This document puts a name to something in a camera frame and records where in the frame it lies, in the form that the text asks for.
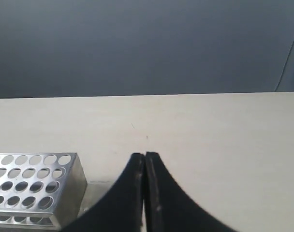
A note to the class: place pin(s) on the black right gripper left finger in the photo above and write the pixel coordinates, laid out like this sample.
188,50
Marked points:
120,209

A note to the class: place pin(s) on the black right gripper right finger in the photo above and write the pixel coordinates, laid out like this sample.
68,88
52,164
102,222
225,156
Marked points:
168,208

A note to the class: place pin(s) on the stainless steel test tube rack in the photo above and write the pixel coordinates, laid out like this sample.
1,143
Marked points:
40,192

